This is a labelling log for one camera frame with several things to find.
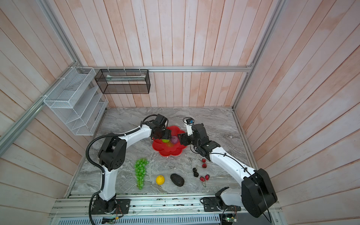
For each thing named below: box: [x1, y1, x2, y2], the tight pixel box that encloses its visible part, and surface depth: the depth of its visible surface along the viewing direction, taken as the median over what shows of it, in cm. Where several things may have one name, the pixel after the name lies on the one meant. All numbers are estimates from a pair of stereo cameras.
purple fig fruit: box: [170, 135, 179, 144], surface depth 97 cm
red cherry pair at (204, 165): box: [201, 158, 208, 169], surface depth 89 cm
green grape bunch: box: [134, 157, 150, 190], surface depth 84 cm
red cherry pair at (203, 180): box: [199, 174, 210, 188], surface depth 83 cm
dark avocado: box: [170, 173, 185, 188], surface depth 80 cm
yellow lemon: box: [155, 174, 166, 186], surface depth 81 cm
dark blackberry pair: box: [192, 167, 199, 178], surface depth 85 cm
